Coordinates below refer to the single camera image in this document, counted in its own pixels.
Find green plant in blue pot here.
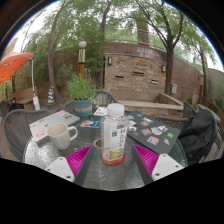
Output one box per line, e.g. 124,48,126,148
66,71,98,117

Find dark patio chair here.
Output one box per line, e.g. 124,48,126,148
0,96,18,118

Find flat round red coaster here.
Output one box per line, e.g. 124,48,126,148
100,152,127,167

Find clear plastic drink bottle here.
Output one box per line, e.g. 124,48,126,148
100,102,129,164

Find slim wooden lamp post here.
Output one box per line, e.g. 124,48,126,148
199,71,205,104

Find beige tape roll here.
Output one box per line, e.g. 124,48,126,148
92,138,104,150

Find tree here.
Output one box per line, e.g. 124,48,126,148
126,0,208,97
23,0,108,106

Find orange patio umbrella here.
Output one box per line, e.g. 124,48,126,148
0,50,35,86

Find wooden lamp post with globe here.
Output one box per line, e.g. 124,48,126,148
77,40,88,79

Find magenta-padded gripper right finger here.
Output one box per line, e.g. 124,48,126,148
130,143,185,186

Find white ribbed mug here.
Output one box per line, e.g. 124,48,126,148
46,122,79,151

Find wooden bench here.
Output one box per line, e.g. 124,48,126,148
11,87,35,106

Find black laptop with stickers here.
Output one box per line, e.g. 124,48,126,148
124,110,181,155

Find blue yellow striped cone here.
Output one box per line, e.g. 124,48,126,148
46,85,57,104

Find colourful sticker card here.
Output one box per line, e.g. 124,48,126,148
79,119,101,129

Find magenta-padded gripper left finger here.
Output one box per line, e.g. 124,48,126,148
44,144,96,187

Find silver laptop with stickers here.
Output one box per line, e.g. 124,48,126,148
28,109,81,143

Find white sticker sheet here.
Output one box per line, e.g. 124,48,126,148
93,106,109,117

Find black backpack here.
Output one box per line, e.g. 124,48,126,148
178,108,219,167

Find white umbrella pole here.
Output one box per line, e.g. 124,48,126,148
30,59,42,111

